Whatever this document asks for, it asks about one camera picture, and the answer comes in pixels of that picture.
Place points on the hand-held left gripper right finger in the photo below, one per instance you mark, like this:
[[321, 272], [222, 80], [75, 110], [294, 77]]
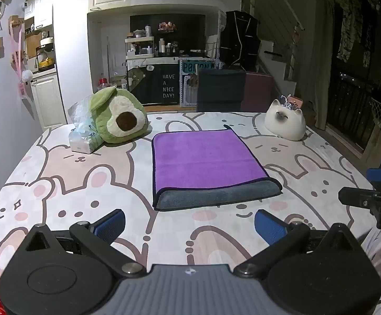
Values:
[[269, 226]]

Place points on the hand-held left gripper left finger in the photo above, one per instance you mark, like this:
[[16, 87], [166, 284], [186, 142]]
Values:
[[111, 224]]

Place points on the purple and grey towel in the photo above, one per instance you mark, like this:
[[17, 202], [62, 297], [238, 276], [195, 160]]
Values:
[[203, 157]]

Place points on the bunny print bed sheet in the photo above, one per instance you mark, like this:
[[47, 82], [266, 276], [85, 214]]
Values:
[[78, 177]]

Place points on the black balcony railing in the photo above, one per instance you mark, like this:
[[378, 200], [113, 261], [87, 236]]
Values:
[[351, 105]]

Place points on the clear plastic tissue pack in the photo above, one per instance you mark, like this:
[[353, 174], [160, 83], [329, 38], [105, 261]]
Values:
[[83, 137]]

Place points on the white cat-shaped ornament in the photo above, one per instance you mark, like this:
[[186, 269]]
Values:
[[284, 123]]

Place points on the green avocado plush toy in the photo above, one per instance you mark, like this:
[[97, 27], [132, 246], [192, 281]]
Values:
[[124, 119]]

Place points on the small orange figurine card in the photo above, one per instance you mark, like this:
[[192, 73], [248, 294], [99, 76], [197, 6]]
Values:
[[296, 102]]

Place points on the maroon storage box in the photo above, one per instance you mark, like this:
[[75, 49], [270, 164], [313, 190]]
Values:
[[259, 88]]

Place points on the white kitchen cabinet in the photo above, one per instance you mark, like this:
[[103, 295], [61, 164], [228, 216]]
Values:
[[47, 101]]

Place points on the black printed cabinet curtain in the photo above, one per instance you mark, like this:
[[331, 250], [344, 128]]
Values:
[[157, 85]]

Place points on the hanging dark clothes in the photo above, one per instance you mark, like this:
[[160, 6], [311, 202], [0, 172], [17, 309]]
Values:
[[364, 23]]

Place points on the white staircase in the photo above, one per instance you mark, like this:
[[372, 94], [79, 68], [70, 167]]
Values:
[[279, 62]]

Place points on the white crate with blue sign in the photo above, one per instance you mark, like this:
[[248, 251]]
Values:
[[188, 85]]

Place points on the white desktop storage rack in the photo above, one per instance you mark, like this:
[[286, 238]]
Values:
[[139, 47]]

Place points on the kitchen countertop appliance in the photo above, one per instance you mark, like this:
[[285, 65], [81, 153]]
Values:
[[46, 54]]

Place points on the black hanging jacket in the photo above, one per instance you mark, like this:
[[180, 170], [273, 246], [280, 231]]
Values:
[[239, 39]]

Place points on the black pegboard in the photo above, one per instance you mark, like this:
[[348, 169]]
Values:
[[190, 29]]

